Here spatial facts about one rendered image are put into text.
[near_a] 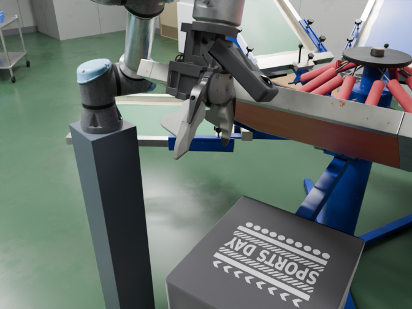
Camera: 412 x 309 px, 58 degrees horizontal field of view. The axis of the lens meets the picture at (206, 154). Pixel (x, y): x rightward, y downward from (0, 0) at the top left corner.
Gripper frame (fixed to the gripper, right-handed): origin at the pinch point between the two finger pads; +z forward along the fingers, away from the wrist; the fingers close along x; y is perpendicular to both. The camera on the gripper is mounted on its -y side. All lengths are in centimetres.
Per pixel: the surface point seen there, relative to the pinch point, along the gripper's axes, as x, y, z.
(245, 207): -67, 18, 36
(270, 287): -40, -5, 44
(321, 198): -91, -3, 32
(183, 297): -27, 15, 50
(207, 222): -171, 85, 104
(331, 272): -54, -17, 40
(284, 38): -196, 66, -31
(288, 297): -40, -10, 44
